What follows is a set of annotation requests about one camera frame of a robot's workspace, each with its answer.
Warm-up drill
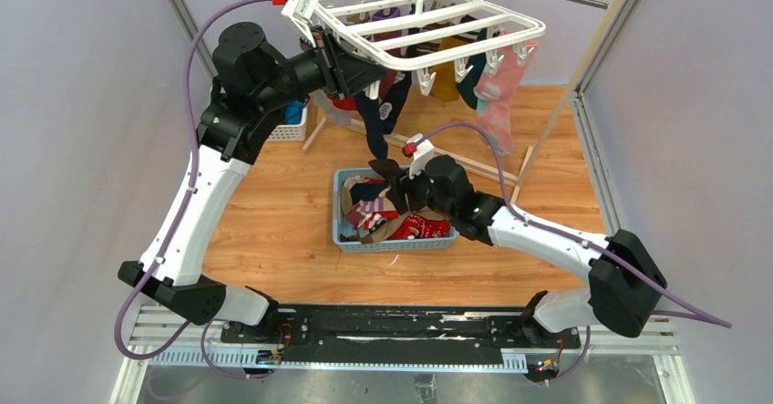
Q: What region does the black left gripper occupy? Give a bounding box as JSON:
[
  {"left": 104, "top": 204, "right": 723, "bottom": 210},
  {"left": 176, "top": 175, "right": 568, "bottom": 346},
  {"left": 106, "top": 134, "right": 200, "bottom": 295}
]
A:
[{"left": 255, "top": 26, "right": 387, "bottom": 112}]

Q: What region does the wooden rack frame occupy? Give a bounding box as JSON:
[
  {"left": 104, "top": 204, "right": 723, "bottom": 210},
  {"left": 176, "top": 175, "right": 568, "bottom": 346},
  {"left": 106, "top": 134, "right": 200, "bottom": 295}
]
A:
[{"left": 289, "top": 0, "right": 634, "bottom": 203}]

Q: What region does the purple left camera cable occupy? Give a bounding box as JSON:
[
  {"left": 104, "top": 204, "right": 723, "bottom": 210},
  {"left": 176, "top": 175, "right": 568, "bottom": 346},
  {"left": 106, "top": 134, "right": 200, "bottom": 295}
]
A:
[{"left": 113, "top": 0, "right": 285, "bottom": 361}]

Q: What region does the red white sock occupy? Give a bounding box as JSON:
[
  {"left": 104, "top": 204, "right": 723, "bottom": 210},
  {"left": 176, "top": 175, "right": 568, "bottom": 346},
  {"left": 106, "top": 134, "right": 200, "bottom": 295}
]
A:
[{"left": 327, "top": 95, "right": 358, "bottom": 112}]

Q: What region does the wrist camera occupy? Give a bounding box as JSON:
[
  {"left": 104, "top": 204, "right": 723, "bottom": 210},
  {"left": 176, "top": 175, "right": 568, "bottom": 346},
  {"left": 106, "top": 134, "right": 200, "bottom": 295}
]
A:
[
  {"left": 402, "top": 133, "right": 435, "bottom": 179},
  {"left": 281, "top": 0, "right": 319, "bottom": 47}
]

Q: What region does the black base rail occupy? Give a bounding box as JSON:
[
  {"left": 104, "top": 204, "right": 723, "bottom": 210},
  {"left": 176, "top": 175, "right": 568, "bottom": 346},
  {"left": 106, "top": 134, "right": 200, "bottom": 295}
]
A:
[{"left": 220, "top": 304, "right": 581, "bottom": 368}]

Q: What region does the navy blue sock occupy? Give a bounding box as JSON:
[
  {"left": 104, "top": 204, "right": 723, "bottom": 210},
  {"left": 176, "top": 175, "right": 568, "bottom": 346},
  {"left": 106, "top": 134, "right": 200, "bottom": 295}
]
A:
[{"left": 354, "top": 72, "right": 412, "bottom": 160}]

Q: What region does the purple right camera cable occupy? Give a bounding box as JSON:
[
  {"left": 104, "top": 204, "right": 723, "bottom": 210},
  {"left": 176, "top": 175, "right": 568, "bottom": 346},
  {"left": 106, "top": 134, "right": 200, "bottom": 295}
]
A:
[{"left": 410, "top": 121, "right": 733, "bottom": 330}]

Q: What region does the pink green sock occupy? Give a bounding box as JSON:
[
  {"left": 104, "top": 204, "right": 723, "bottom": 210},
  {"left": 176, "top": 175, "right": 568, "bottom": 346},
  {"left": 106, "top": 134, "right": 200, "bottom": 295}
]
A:
[{"left": 473, "top": 40, "right": 539, "bottom": 156}]

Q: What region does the blue cloth in basket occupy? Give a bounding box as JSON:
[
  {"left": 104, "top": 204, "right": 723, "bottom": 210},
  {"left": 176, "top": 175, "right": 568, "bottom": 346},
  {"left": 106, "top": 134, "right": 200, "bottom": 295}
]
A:
[{"left": 284, "top": 100, "right": 305, "bottom": 126}]

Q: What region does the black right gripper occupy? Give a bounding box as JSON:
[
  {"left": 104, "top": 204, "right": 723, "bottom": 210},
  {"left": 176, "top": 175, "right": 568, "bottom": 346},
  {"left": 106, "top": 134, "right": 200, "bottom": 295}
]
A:
[{"left": 386, "top": 157, "right": 455, "bottom": 219}]

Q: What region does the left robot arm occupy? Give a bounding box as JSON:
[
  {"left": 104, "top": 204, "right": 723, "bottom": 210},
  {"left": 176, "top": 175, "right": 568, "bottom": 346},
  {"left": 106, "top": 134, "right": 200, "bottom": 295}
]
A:
[{"left": 118, "top": 22, "right": 387, "bottom": 343}]

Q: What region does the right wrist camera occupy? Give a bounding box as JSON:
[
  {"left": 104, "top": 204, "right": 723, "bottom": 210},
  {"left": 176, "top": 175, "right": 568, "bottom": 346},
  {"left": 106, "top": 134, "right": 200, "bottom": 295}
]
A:
[{"left": 402, "top": 133, "right": 435, "bottom": 179}]

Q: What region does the white plastic clip hanger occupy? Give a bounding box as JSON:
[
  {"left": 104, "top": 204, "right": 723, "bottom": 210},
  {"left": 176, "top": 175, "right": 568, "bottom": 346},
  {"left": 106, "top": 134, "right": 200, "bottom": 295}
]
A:
[{"left": 283, "top": 0, "right": 546, "bottom": 96}]

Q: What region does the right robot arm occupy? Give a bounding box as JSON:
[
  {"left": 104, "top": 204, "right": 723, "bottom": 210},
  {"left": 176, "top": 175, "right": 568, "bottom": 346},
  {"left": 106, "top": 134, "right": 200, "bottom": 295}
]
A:
[{"left": 369, "top": 155, "right": 667, "bottom": 347}]

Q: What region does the brown white striped sock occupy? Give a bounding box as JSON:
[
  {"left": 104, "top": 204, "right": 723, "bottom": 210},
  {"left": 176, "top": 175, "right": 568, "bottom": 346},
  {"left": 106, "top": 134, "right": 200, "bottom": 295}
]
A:
[{"left": 405, "top": 22, "right": 449, "bottom": 57}]

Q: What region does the blue plastic basket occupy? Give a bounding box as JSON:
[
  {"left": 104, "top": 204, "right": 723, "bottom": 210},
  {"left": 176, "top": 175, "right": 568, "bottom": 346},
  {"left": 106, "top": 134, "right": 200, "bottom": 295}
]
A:
[{"left": 332, "top": 168, "right": 459, "bottom": 253}]

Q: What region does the mustard yellow striped sock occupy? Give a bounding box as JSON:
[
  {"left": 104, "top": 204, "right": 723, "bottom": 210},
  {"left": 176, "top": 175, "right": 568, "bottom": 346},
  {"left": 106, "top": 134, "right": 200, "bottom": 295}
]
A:
[{"left": 430, "top": 31, "right": 477, "bottom": 102}]

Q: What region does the grey sock orange cuff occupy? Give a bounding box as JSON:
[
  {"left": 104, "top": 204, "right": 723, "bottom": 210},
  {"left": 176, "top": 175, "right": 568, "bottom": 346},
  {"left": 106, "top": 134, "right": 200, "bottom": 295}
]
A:
[{"left": 314, "top": 90, "right": 356, "bottom": 127}]

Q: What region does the white plastic basket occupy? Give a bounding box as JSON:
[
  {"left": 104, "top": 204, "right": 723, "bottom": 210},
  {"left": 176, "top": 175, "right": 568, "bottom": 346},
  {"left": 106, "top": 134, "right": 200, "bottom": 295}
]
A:
[{"left": 268, "top": 99, "right": 308, "bottom": 141}]

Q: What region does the purple camera cable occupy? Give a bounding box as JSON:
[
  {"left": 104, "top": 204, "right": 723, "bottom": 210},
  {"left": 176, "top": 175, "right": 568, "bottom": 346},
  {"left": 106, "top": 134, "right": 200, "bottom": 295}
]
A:
[
  {"left": 410, "top": 121, "right": 733, "bottom": 330},
  {"left": 113, "top": 0, "right": 285, "bottom": 361}
]

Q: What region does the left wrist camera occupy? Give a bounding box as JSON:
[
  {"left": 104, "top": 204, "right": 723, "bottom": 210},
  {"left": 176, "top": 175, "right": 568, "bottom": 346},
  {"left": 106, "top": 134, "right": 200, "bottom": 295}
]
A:
[{"left": 281, "top": 0, "right": 319, "bottom": 47}]

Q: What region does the pile of socks in basket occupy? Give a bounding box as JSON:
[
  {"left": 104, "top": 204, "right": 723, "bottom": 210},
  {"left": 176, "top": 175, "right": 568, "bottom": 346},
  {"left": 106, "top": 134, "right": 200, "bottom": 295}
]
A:
[{"left": 338, "top": 175, "right": 451, "bottom": 244}]

